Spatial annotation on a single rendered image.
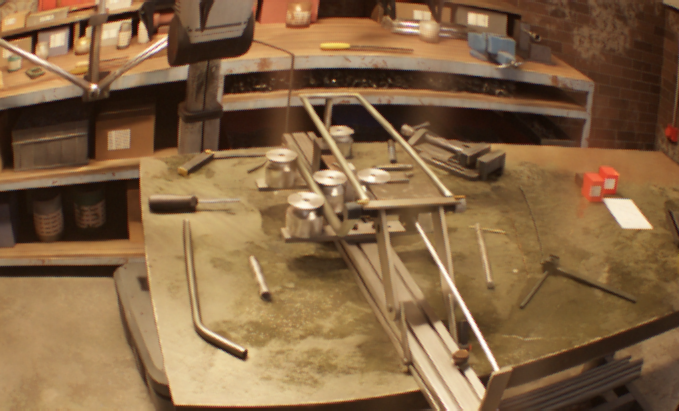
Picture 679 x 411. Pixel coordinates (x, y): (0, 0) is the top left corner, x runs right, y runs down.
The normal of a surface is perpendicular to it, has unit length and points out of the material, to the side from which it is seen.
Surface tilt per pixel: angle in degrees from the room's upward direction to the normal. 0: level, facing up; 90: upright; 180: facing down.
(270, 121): 90
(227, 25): 90
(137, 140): 89
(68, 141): 90
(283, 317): 0
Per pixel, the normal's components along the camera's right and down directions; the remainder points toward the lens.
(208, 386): 0.07, -0.90
